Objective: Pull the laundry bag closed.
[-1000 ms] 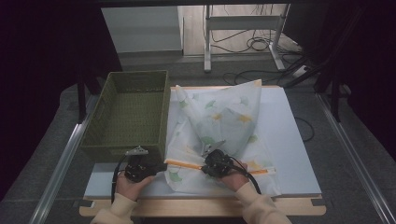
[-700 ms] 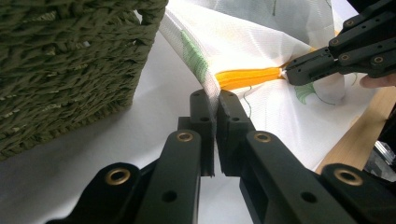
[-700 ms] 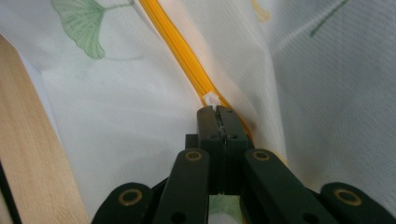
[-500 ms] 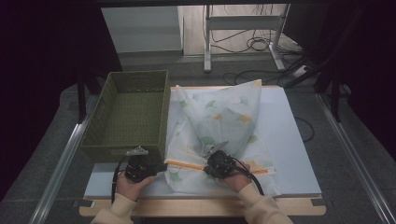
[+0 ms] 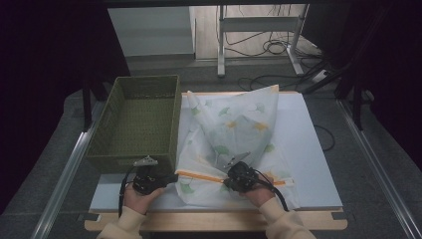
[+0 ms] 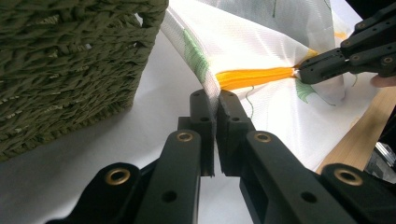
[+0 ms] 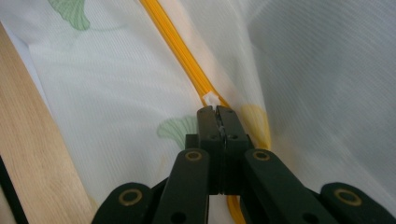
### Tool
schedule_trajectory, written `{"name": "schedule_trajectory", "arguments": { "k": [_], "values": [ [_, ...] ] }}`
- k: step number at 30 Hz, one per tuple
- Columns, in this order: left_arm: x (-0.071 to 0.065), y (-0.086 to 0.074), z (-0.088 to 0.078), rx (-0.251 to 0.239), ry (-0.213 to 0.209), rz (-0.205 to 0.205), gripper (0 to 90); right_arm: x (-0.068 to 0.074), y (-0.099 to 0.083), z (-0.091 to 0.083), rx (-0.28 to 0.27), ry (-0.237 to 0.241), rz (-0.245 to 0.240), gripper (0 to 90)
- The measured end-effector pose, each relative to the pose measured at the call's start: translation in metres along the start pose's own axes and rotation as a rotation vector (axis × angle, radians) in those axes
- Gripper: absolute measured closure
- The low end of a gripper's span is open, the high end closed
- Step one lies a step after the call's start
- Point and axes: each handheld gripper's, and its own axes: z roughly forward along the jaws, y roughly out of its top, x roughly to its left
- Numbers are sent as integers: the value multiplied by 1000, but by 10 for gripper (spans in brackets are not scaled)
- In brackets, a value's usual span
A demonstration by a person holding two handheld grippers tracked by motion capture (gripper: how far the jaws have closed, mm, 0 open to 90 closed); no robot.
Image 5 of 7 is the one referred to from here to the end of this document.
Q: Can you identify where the thin black looped cable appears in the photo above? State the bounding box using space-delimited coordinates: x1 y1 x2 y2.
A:
313 123 336 152

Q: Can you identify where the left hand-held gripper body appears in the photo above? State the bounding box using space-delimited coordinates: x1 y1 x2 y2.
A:
132 154 163 196

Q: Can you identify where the white metal stand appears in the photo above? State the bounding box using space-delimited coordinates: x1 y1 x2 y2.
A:
217 3 310 78

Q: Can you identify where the white leaf-print laundry bag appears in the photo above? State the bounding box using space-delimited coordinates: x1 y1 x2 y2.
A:
173 84 302 211

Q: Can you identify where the black stand leg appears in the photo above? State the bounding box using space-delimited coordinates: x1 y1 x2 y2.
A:
82 79 110 132
351 86 364 130

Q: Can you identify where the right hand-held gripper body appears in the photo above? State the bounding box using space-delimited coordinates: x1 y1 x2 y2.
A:
223 151 263 193

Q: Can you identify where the white cabinet panel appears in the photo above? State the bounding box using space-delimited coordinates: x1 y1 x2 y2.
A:
107 6 197 58

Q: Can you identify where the white power strip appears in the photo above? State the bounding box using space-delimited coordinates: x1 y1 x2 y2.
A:
312 69 329 84

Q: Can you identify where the dark curtain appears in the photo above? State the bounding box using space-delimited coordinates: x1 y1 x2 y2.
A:
0 0 130 213
331 0 422 167

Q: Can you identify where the tangle of black floor cables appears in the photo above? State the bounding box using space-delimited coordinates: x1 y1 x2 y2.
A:
223 31 332 93

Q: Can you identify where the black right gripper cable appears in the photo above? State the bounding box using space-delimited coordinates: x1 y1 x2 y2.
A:
253 168 290 212

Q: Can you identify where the person's left hand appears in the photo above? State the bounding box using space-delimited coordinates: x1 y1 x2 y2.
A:
123 183 166 216

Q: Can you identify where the green woven basket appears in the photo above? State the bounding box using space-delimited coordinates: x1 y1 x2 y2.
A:
85 75 183 174

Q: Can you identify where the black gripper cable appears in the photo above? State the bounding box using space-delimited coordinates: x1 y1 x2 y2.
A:
253 168 290 212
117 167 137 218

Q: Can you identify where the person's right hand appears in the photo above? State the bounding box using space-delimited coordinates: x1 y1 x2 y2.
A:
242 174 277 207

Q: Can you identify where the aluminium rail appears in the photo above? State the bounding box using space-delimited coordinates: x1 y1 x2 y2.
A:
31 101 107 239
336 99 422 239

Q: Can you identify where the white table cover sheet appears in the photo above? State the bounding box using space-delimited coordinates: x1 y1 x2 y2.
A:
89 92 343 213

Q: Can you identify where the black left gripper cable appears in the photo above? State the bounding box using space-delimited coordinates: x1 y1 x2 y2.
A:
117 167 137 218

